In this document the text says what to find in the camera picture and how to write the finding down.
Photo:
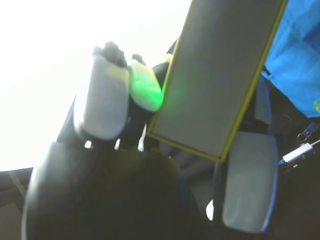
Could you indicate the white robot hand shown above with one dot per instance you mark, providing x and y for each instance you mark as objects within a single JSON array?
[{"x": 100, "y": 187}]

